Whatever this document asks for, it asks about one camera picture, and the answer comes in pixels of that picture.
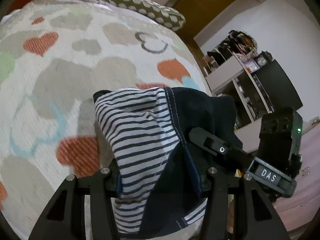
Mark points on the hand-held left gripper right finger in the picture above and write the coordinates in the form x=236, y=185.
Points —
x=215, y=187

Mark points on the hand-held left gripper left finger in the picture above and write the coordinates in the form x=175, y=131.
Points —
x=110, y=182

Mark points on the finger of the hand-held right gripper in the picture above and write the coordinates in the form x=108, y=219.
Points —
x=220, y=148

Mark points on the navy pants with striped lining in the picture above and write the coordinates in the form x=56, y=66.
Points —
x=140, y=135

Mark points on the black television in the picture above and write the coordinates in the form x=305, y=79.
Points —
x=280, y=87

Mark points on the white open shelf cabinet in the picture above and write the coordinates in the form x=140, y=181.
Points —
x=225, y=75

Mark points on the dark mantel clock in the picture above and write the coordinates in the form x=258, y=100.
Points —
x=261, y=60

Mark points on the heart patterned bed quilt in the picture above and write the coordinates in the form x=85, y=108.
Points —
x=50, y=80

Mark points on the wooden door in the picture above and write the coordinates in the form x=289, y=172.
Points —
x=200, y=10

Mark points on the olive spotted bolster pillow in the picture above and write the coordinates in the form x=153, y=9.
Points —
x=150, y=10

